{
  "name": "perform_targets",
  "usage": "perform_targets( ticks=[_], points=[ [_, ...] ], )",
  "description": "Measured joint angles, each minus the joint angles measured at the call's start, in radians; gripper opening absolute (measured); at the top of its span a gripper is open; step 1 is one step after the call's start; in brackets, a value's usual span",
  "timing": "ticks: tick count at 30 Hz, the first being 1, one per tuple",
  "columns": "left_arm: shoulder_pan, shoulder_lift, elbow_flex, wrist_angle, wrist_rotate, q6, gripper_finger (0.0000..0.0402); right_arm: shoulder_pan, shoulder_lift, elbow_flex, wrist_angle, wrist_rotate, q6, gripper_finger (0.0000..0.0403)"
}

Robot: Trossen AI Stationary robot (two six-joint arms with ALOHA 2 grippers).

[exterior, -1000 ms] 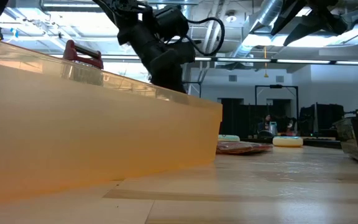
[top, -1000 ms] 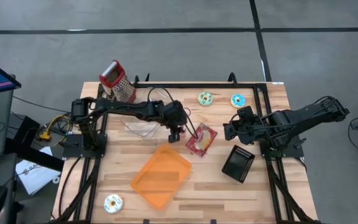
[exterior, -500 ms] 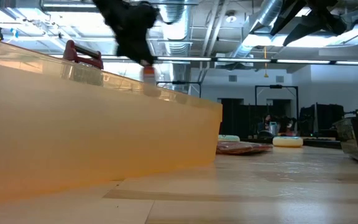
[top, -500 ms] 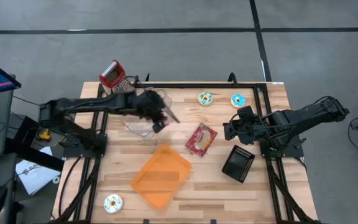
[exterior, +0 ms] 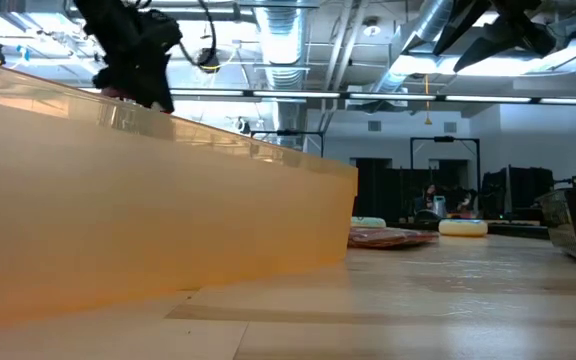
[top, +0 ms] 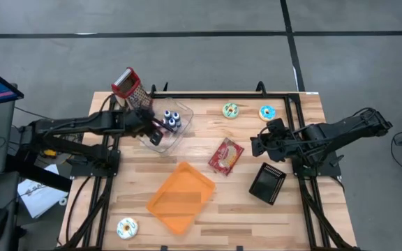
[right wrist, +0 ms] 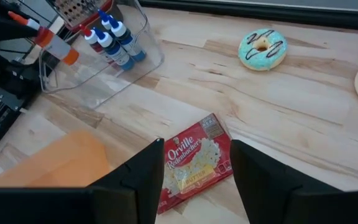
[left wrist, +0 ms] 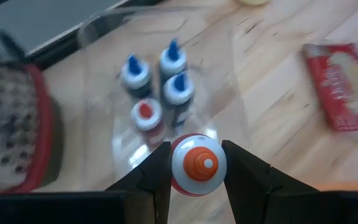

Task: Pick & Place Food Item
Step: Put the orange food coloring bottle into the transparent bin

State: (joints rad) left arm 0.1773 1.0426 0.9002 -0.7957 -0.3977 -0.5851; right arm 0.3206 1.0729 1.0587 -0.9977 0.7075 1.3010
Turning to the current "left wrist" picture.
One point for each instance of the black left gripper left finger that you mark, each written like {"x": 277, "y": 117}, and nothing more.
{"x": 154, "y": 180}

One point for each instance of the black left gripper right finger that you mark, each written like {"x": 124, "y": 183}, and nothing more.
{"x": 244, "y": 180}

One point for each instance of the large red bottle orange cap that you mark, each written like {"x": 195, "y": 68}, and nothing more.
{"x": 200, "y": 163}

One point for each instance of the small red bottle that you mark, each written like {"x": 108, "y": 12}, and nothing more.
{"x": 146, "y": 113}

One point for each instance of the blue bottle white collar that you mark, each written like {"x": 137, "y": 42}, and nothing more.
{"x": 135, "y": 76}
{"x": 173, "y": 60}
{"x": 179, "y": 91}

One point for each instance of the red snack packet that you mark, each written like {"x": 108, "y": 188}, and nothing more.
{"x": 340, "y": 87}

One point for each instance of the clear plastic tray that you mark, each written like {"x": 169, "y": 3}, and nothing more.
{"x": 207, "y": 93}

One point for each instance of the red metal box grater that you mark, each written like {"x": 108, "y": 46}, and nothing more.
{"x": 8, "y": 118}

